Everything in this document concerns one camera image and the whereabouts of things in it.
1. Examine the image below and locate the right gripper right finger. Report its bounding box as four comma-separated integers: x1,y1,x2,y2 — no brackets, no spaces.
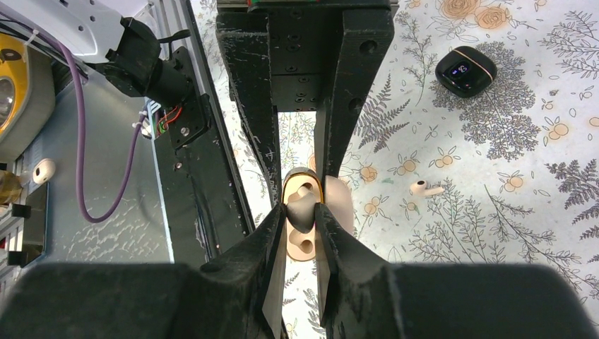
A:
314,203,598,338

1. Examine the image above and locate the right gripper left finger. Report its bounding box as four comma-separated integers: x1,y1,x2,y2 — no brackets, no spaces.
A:
1,204,287,338

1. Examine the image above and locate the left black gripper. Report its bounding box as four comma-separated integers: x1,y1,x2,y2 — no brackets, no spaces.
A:
216,1,397,206

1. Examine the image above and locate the pink earbud charging case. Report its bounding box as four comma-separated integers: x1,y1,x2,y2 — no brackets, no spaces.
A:
283,167,355,261

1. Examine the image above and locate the small pink earbud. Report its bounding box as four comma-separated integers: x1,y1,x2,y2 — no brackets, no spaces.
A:
410,180,445,197
286,184,319,234

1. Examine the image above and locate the black earbud charging case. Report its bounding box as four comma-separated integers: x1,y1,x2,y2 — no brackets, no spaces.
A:
435,46,498,98

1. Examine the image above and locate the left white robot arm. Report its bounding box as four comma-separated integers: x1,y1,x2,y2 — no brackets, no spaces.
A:
4,1,397,203

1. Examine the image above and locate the pink case on bench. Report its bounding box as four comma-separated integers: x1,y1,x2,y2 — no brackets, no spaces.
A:
32,158,56,185

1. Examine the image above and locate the floral patterned mat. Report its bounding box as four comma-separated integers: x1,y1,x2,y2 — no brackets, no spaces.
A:
189,0,599,339

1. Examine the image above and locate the black smartphone on bench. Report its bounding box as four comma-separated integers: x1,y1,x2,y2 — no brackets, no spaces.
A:
7,182,49,268

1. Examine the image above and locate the yellow grey device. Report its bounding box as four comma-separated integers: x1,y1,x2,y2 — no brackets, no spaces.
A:
1,34,55,163

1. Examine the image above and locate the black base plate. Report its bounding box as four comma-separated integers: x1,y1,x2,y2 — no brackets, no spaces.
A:
152,0,256,270

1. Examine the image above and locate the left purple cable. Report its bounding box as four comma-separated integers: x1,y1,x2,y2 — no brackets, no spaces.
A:
0,11,148,224

